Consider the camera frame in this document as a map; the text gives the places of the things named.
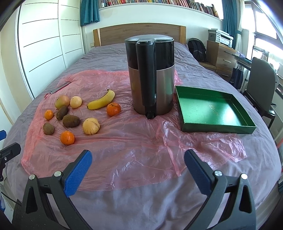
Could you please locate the yellow banana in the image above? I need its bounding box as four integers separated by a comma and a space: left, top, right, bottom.
87, 90, 115, 110

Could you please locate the teal curtain right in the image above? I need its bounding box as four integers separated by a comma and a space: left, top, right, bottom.
222, 0, 243, 50

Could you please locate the black and copper kettle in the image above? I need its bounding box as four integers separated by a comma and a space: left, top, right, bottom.
125, 34, 175, 119

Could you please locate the small pale yellow fruit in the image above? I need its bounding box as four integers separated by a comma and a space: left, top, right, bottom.
70, 96, 82, 109

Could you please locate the row of books on shelf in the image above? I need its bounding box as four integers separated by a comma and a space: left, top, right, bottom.
98, 0, 224, 19

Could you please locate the grey office chair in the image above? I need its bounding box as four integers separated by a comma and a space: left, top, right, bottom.
243, 57, 279, 128

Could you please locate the dark blue bag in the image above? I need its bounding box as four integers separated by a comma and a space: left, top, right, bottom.
229, 65, 243, 90

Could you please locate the teal curtain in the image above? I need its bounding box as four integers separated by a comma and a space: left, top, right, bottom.
222, 0, 243, 50
80, 0, 100, 26

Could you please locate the white wardrobe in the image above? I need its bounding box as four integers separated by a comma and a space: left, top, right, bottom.
1, 1, 84, 127

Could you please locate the large brown kiwi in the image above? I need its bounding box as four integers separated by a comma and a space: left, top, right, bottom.
62, 114, 81, 127

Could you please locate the red green apple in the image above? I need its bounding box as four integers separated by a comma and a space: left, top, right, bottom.
55, 95, 70, 109

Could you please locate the black backpack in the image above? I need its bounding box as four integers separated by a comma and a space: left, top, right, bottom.
187, 38, 207, 62

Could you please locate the white printer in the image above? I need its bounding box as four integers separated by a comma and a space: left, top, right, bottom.
208, 29, 234, 48

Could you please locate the wooden headboard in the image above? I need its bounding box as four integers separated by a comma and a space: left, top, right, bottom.
92, 23, 186, 47

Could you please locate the green metal tray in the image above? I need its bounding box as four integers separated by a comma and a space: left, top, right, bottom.
176, 86, 256, 134

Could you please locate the tangerine front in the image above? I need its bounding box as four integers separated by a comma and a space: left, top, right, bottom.
60, 131, 75, 145

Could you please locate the teal curtain left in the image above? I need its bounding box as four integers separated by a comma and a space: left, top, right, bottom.
80, 0, 100, 26

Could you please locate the pink plastic sheet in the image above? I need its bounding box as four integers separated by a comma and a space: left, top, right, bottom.
21, 70, 247, 191

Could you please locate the wooden drawer cabinet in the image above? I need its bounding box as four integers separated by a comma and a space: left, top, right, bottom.
199, 40, 236, 82

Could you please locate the cracked pale yellow fruit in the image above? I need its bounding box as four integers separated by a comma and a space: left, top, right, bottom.
82, 117, 100, 135

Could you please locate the desk by window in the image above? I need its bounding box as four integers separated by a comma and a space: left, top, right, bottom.
234, 52, 252, 71

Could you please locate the small tangerine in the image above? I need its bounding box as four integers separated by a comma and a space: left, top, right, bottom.
44, 110, 54, 120

